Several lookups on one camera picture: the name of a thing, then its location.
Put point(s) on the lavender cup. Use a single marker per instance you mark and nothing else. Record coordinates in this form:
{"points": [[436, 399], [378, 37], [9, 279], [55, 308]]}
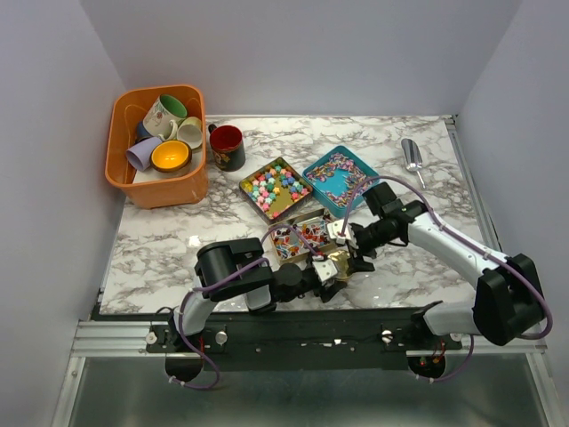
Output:
{"points": [[140, 153]]}

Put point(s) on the blue mug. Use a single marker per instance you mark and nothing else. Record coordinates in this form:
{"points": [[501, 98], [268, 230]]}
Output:
{"points": [[141, 133]]}

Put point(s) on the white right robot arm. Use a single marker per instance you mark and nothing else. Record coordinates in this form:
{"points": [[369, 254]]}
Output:
{"points": [[508, 302]]}

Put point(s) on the teal tin swirl lollipops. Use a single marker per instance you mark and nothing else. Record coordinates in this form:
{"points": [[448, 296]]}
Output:
{"points": [[334, 177]]}

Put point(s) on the orange plastic bin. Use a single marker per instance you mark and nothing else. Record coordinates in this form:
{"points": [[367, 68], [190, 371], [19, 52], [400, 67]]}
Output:
{"points": [[129, 109]]}

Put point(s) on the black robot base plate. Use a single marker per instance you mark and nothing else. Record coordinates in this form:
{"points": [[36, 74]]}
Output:
{"points": [[277, 341]]}

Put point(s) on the dark tin of star candies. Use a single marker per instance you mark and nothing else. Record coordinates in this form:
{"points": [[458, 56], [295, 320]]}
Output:
{"points": [[275, 190]]}

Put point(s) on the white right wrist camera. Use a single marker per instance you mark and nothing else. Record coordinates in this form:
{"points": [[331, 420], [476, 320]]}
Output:
{"points": [[340, 231]]}

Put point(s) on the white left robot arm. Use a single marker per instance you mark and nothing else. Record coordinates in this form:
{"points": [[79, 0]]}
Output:
{"points": [[231, 268]]}

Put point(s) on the gold tin of lollipops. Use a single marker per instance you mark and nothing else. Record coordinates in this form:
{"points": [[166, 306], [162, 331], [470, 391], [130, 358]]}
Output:
{"points": [[312, 226]]}

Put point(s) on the aluminium frame rail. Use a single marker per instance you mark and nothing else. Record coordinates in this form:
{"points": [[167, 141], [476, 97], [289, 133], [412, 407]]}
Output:
{"points": [[112, 381]]}

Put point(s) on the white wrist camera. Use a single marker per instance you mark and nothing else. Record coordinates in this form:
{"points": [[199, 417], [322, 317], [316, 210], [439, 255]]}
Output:
{"points": [[340, 231], [326, 270]]}

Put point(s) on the cream white mug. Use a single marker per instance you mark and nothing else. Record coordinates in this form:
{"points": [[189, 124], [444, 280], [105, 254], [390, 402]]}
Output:
{"points": [[190, 132]]}

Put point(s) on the black mug red inside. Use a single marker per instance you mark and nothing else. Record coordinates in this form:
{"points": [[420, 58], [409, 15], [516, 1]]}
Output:
{"points": [[227, 145]]}

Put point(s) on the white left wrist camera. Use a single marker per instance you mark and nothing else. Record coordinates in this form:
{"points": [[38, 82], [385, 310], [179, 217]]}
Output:
{"points": [[326, 270]]}

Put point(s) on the black mug yellow inside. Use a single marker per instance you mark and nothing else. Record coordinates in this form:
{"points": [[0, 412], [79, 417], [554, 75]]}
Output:
{"points": [[171, 156]]}

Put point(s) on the white mug green inside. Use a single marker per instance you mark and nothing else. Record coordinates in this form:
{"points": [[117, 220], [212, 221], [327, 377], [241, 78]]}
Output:
{"points": [[164, 116]]}

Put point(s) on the silver metal scoop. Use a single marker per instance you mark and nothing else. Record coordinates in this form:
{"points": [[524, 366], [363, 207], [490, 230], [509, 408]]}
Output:
{"points": [[413, 158]]}

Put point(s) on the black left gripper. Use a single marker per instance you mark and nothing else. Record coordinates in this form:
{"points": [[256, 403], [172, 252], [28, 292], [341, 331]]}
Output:
{"points": [[325, 295]]}

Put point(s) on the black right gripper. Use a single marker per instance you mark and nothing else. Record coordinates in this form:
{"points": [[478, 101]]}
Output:
{"points": [[357, 264]]}

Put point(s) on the gold round jar lid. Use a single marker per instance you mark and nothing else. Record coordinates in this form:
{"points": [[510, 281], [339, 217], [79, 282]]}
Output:
{"points": [[341, 259]]}

